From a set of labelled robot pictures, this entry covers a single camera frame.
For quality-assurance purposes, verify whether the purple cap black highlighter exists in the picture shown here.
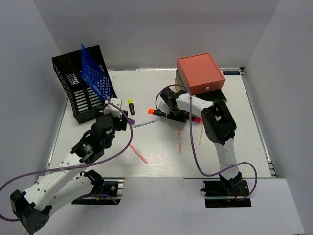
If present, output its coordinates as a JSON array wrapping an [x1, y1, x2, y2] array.
[[128, 118, 135, 125]]

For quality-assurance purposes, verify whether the green drawer box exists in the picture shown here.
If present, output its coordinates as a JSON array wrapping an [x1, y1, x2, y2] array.
[[175, 70, 227, 103]]

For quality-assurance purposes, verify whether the salmon top drawer box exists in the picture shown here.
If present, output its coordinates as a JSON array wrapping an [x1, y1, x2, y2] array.
[[177, 53, 225, 95]]

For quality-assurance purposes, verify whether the blue plastic folder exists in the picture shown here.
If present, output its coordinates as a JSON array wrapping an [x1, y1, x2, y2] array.
[[81, 44, 116, 101]]

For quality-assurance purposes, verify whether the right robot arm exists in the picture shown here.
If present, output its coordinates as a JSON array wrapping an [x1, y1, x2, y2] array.
[[157, 87, 242, 195]]

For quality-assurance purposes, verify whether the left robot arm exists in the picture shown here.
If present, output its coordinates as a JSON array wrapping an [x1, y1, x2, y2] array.
[[10, 103, 132, 235]]

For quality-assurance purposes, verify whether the pink thin pen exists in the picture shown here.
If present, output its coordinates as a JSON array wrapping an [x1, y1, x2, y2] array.
[[178, 130, 182, 154]]

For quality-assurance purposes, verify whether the pink cap black highlighter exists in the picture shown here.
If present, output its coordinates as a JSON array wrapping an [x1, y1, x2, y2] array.
[[191, 117, 201, 123]]

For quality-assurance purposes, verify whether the yellow cap black highlighter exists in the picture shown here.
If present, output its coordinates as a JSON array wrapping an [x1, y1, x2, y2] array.
[[128, 99, 135, 115]]

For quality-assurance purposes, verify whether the blue thin pen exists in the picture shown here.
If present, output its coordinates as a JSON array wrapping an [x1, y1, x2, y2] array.
[[133, 120, 158, 129]]

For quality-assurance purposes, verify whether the yellow bottom drawer box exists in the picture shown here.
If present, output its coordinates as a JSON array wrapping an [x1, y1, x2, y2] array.
[[174, 79, 183, 92]]

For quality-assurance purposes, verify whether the orange cap black highlighter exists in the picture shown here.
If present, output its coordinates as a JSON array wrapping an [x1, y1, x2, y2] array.
[[148, 108, 167, 117]]

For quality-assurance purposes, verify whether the yellow thin pen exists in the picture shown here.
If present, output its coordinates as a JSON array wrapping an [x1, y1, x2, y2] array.
[[199, 123, 204, 145]]

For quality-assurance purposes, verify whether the black mesh file organizer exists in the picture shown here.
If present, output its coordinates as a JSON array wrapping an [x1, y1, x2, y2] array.
[[52, 45, 109, 124]]

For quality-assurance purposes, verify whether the orange thin pen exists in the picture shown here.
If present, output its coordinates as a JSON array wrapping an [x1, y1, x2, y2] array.
[[130, 144, 148, 165]]

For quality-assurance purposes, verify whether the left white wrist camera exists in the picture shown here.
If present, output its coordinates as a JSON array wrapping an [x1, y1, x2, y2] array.
[[103, 98, 122, 118]]

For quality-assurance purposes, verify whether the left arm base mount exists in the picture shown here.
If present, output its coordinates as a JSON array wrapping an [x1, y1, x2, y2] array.
[[71, 170, 124, 206]]

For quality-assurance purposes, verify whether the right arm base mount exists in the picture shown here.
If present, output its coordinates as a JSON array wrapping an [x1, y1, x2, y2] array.
[[200, 180, 252, 208]]

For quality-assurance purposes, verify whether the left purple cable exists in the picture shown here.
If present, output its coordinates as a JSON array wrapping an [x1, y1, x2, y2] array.
[[0, 101, 134, 222]]

